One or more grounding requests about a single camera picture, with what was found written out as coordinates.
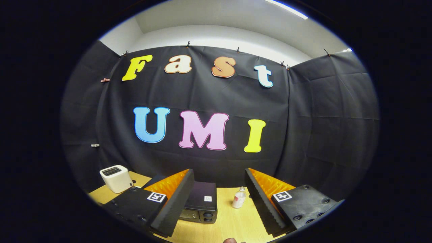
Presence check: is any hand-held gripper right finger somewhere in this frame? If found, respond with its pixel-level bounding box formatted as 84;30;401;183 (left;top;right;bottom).
244;168;339;237

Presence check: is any row of cloth clips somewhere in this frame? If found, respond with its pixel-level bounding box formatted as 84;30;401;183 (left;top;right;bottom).
122;41;332;71

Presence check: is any clear bottle with red label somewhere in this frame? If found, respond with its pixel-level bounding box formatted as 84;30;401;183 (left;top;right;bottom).
232;186;247;209

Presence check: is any black toaster oven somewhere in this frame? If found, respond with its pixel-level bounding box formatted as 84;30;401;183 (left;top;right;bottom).
142;175;218;224

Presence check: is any white bread toaster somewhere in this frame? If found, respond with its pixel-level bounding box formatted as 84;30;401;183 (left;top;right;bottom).
99;165;134;194

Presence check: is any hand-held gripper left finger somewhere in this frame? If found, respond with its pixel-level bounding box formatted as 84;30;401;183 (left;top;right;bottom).
101;168;195;238

